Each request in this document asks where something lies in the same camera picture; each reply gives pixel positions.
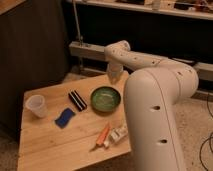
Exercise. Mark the black striped eraser block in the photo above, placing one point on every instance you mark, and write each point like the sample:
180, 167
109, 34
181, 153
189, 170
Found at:
77, 100

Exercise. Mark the blue sponge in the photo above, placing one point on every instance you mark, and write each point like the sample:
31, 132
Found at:
64, 118

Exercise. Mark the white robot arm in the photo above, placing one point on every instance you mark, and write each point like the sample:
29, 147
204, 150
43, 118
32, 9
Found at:
150, 92

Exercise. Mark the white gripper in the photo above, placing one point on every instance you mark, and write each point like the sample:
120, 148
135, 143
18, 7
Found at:
114, 71

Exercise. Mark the green ceramic bowl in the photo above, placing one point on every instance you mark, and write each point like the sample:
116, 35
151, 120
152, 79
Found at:
105, 99

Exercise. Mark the metal rail beam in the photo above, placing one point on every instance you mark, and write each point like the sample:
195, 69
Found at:
90, 51

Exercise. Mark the upper shelf with clutter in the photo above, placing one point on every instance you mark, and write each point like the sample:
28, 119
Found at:
165, 7

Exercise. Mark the vertical metal rod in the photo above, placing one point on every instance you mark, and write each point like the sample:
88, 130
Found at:
78, 33

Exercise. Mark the wooden table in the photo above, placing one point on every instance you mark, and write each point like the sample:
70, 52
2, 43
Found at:
46, 147

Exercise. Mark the translucent white cup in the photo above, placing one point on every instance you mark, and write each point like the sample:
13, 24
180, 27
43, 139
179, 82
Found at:
37, 105

